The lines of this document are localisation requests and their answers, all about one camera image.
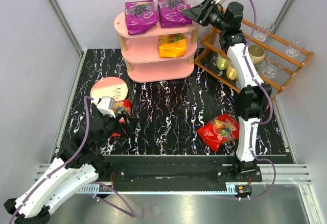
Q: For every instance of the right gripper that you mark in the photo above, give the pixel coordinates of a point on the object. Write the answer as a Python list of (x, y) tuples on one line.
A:
[(204, 11)]

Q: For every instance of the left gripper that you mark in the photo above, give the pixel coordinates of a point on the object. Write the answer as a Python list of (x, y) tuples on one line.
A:
[(122, 121)]

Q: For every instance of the red candy bag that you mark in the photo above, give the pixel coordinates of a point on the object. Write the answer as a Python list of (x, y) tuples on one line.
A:
[(222, 129), (120, 107)]

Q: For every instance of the purple candy bag front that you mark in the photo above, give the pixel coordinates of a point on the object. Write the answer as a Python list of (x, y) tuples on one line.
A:
[(171, 13)]

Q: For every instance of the purple candy bag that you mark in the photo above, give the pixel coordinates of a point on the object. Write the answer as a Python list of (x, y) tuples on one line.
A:
[(171, 13), (140, 16)]

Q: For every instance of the orange candy bag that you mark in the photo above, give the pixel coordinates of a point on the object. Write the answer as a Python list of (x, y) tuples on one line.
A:
[(172, 46)]

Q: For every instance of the purple candy bag back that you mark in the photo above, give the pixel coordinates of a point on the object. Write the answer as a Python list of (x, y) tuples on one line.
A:
[(140, 16)]

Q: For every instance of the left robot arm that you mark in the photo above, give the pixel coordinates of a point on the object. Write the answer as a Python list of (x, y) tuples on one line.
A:
[(79, 162)]

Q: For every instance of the pink three-tier shelf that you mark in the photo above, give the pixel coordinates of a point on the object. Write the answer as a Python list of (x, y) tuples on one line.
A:
[(141, 52)]

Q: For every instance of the clear glass middle shelf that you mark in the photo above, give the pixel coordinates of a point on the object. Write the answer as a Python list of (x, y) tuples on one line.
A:
[(273, 65)]

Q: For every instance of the pink round plate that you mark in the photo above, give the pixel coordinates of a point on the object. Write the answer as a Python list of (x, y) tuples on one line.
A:
[(110, 86)]

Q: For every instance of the green-yellow mug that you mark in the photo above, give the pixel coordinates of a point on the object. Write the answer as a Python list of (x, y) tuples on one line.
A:
[(222, 63)]

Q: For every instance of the cream yellow mug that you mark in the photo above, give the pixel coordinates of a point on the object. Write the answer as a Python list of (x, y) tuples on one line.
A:
[(231, 72)]

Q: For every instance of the clear glass top left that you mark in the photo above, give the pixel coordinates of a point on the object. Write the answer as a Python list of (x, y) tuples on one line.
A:
[(265, 27)]

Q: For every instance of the clear glass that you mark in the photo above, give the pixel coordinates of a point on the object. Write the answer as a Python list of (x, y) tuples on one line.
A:
[(296, 45), (265, 27)]

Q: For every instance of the beige round mug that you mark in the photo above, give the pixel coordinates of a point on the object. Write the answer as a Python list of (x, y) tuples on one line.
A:
[(257, 54)]

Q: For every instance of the wooden cup rack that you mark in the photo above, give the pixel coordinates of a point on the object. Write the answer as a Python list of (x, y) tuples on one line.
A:
[(216, 91)]

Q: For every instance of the clear glass top right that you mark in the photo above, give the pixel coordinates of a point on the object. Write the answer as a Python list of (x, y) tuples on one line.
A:
[(296, 45)]

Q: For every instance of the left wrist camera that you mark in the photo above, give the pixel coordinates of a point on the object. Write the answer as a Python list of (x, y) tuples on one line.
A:
[(105, 105)]

